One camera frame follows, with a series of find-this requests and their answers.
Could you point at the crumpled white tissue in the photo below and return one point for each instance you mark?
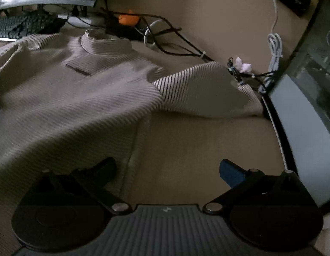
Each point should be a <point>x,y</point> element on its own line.
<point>243,65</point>

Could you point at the white power strip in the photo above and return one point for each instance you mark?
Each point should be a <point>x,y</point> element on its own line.
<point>86,21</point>

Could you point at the black keyboard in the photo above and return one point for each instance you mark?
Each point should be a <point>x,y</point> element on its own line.
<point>23,25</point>

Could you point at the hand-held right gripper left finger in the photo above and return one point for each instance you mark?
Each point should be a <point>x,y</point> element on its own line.
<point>108,165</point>

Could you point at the orange round object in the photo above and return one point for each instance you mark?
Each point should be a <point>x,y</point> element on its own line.
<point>127,18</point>

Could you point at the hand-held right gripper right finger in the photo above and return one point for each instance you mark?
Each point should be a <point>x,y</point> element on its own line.
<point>230,174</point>

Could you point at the beige striped sweater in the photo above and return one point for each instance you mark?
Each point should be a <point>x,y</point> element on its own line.
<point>74,90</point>

